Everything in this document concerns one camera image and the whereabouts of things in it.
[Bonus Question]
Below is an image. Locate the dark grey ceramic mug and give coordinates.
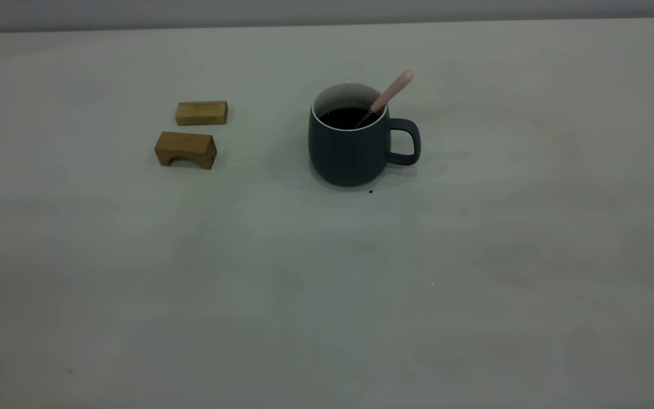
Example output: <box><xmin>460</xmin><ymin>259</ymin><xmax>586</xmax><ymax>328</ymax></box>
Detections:
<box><xmin>308</xmin><ymin>82</ymin><xmax>421</xmax><ymax>187</ymax></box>

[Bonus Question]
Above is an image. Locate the pink handled metal spoon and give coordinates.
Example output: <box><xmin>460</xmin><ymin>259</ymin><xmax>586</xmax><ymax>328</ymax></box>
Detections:
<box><xmin>354</xmin><ymin>70</ymin><xmax>414</xmax><ymax>129</ymax></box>

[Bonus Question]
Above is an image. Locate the arched wooden block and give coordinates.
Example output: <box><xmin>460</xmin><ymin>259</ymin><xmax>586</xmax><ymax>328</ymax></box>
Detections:
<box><xmin>154</xmin><ymin>131</ymin><xmax>217</xmax><ymax>170</ymax></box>

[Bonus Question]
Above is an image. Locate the flat rectangular wooden block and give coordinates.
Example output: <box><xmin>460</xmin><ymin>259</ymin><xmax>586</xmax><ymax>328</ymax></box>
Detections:
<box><xmin>175</xmin><ymin>101</ymin><xmax>229</xmax><ymax>126</ymax></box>

